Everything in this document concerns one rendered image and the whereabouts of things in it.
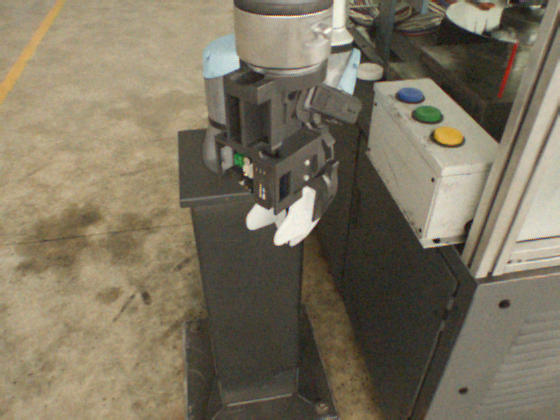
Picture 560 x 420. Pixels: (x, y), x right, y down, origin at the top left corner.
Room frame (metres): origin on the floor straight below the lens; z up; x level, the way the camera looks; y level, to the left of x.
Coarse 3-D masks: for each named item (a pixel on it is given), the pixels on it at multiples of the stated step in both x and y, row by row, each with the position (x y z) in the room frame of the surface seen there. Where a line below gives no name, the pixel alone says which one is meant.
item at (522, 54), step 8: (504, 48) 1.00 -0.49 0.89; (512, 48) 0.98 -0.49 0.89; (520, 48) 0.97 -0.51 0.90; (528, 48) 0.97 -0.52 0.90; (504, 56) 0.99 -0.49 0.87; (520, 56) 0.97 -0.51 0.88; (528, 56) 0.97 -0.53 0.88; (504, 64) 0.98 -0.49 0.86; (512, 64) 0.97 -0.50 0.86; (520, 64) 0.97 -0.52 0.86
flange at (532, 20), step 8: (512, 8) 1.03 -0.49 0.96; (520, 8) 1.00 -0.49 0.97; (528, 8) 0.98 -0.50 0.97; (536, 8) 0.98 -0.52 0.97; (544, 8) 0.98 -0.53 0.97; (504, 16) 0.99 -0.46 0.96; (512, 16) 0.98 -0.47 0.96; (520, 16) 0.98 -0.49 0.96; (528, 16) 0.97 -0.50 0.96; (536, 16) 0.97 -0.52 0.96; (520, 24) 0.95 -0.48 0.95; (528, 24) 0.95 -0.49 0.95; (536, 24) 0.94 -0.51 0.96
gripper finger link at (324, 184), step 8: (328, 160) 0.36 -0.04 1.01; (336, 160) 0.36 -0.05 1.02; (328, 168) 0.35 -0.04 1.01; (336, 168) 0.36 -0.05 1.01; (320, 176) 0.35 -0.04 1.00; (328, 176) 0.35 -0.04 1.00; (336, 176) 0.36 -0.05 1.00; (312, 184) 0.36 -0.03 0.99; (320, 184) 0.35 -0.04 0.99; (328, 184) 0.35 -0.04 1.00; (336, 184) 0.35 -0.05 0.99; (320, 192) 0.35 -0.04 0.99; (328, 192) 0.35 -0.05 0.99; (320, 200) 0.35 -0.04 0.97; (328, 200) 0.35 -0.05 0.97; (320, 208) 0.36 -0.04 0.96; (312, 216) 0.35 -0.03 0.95; (320, 216) 0.36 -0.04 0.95
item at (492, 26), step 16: (464, 0) 1.13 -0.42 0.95; (480, 0) 1.13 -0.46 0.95; (496, 0) 1.13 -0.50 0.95; (448, 16) 1.01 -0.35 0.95; (464, 16) 1.01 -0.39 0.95; (480, 16) 1.01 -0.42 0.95; (496, 16) 1.01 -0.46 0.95; (480, 32) 0.91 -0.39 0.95; (496, 32) 0.91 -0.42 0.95; (512, 32) 0.91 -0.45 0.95; (528, 32) 0.91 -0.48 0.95
